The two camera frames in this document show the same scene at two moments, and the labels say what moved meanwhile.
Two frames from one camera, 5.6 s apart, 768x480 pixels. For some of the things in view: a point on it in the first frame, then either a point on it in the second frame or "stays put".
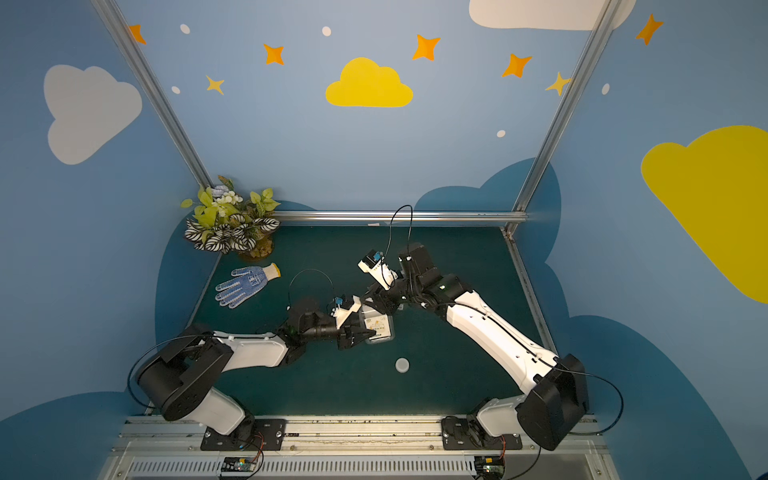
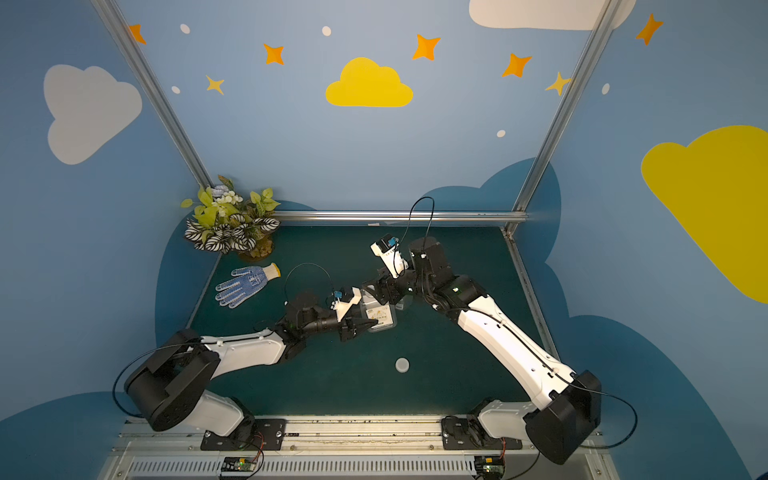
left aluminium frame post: [110, 17] stays put
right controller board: [489, 467] stays put
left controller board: [238, 464] stays put
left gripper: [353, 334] -> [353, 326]
